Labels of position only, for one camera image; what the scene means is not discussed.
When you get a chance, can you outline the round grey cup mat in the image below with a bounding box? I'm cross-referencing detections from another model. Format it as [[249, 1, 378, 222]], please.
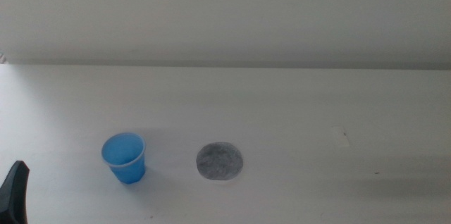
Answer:
[[195, 142, 245, 182]]

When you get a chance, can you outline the blue plastic cup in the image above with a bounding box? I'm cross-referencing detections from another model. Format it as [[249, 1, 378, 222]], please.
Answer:
[[101, 132, 147, 185]]

